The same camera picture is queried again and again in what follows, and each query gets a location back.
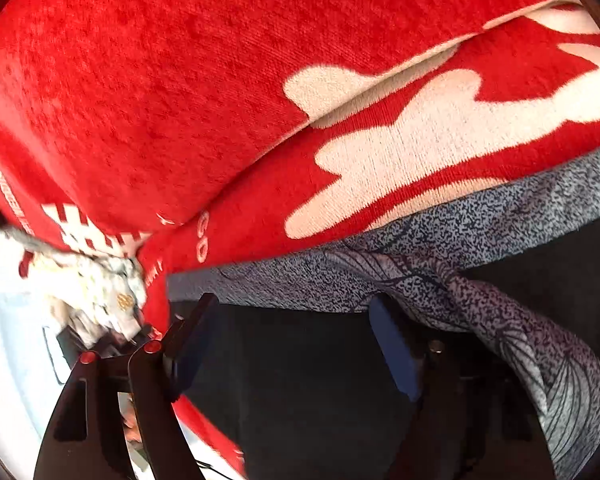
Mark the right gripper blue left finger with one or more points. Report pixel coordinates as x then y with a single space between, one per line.
186 343

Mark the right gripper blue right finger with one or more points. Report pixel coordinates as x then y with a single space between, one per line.
391 329

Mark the black pants with grey stripes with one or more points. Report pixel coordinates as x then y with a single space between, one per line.
462 342

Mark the pile of light floral clothes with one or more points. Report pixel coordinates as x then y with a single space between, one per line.
92 296

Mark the red wedding quilt at back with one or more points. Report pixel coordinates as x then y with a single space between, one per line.
119 118

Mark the red wedding blanket on bed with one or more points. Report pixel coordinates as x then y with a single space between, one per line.
467 157

